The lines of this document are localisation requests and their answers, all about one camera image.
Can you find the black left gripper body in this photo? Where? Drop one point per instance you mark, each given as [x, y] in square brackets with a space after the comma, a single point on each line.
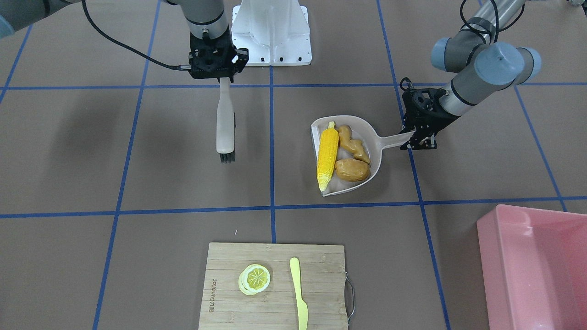
[434, 119]

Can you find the pink plastic bin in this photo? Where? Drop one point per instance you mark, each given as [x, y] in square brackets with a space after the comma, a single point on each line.
[534, 265]

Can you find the brown toy potato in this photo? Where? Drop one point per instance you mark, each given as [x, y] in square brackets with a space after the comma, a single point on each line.
[352, 170]

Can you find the tan toy ginger root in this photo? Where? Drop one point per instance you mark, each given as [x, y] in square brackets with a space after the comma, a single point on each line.
[353, 146]

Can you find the yellow toy corn cob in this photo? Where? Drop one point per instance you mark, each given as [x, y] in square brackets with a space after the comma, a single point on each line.
[327, 154]

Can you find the yellow plastic knife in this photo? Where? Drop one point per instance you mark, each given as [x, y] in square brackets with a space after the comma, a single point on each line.
[301, 305]

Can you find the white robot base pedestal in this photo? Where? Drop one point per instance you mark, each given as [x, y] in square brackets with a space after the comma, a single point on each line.
[275, 32]

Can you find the bamboo cutting board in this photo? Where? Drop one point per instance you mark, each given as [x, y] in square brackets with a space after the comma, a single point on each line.
[323, 281]

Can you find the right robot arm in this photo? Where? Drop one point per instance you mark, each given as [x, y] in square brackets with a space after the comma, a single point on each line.
[202, 16]

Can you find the yellow lemon slice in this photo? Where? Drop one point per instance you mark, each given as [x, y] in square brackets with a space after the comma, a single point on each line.
[254, 279]

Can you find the beige hand brush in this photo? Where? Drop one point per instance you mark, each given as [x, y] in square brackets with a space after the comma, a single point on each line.
[225, 123]

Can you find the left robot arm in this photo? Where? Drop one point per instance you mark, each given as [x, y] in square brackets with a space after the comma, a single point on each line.
[482, 65]

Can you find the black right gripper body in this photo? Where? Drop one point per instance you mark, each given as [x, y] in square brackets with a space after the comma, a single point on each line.
[240, 57]

